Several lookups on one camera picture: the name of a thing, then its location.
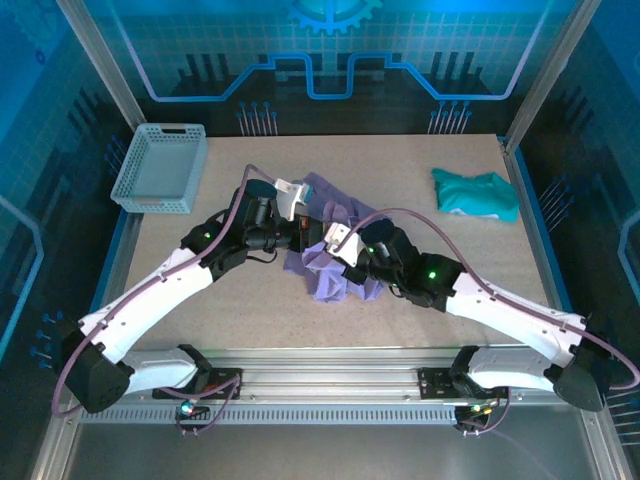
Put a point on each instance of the purple t-shirt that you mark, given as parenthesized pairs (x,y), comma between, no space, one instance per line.
(330,285)

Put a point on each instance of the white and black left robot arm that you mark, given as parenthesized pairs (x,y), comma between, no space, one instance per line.
(150,295)

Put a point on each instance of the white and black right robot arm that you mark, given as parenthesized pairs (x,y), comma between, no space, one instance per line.
(510,310)

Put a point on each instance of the teal folded cloth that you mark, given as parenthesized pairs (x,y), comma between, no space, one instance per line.
(485,195)

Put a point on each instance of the light blue perforated plastic basket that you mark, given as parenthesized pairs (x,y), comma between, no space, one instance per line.
(155,170)

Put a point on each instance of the small status light board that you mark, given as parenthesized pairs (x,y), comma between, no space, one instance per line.
(190,409)
(475,410)

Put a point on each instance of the grey metal front panel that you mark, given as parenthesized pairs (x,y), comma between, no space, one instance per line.
(325,455)

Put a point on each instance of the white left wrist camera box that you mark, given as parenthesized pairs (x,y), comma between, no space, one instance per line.
(292,200)

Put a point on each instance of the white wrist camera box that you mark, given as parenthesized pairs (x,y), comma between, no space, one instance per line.
(345,245)
(292,200)

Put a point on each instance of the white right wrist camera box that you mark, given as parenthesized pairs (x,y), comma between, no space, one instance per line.
(345,245)

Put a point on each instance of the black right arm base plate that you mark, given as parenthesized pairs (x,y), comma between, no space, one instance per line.
(430,385)

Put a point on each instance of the aluminium mounting rail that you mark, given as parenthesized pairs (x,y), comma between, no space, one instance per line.
(325,375)

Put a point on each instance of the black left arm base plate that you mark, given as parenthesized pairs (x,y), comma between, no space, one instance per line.
(222,375)

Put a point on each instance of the aluminium frame post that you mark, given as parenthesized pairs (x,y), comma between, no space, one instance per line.
(547,75)
(103,65)

